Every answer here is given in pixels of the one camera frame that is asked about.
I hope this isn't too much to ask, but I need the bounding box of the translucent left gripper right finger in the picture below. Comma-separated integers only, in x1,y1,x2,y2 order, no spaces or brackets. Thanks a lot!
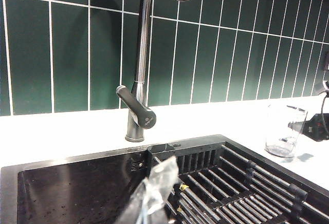
142,155,180,224

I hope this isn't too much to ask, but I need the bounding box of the grey power cable with plug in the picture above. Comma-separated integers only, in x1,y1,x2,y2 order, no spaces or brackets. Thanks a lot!
319,79,329,125

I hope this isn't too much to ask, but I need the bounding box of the grey faucet lever handle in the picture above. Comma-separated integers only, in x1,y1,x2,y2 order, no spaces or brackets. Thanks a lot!
115,85,157,130

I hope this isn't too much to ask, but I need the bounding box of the black kitchen sink basin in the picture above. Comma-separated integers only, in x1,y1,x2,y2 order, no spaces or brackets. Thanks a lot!
0,134,329,224

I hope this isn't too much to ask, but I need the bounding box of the translucent left gripper left finger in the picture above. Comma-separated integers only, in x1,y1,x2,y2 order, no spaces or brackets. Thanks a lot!
115,177,157,224

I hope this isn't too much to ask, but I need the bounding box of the clear glass mug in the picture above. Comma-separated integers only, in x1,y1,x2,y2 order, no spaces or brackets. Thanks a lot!
264,102,308,158

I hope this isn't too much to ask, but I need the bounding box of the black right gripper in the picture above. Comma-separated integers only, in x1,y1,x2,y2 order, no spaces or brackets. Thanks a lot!
286,104,329,143

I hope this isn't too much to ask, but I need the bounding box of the black roll-up drying rack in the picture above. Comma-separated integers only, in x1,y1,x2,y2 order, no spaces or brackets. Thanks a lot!
147,142,329,224

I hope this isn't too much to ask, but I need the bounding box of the dark metal gooseneck faucet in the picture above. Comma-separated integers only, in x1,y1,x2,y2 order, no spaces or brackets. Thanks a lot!
124,0,192,143

